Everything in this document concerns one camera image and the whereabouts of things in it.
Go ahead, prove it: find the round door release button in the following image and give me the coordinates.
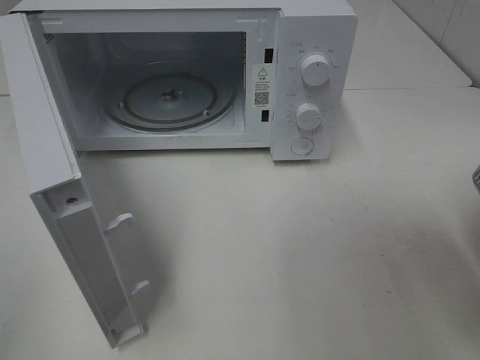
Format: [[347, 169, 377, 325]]
[[290, 137, 314, 156]]

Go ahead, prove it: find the white timer knob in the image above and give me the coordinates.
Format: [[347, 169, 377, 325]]
[[295, 103, 323, 131]]

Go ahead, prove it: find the white microwave door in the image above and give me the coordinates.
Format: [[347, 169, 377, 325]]
[[1, 13, 147, 348]]

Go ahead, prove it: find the white warning label sticker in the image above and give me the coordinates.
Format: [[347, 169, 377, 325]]
[[250, 63, 276, 110]]

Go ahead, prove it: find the glass microwave turntable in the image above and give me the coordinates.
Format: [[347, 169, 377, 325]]
[[103, 71, 236, 132]]

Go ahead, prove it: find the white microwave oven body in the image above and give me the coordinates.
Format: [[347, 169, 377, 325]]
[[9, 1, 358, 161]]

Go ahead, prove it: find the upper white power knob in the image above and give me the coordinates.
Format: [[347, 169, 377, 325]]
[[300, 52, 332, 86]]

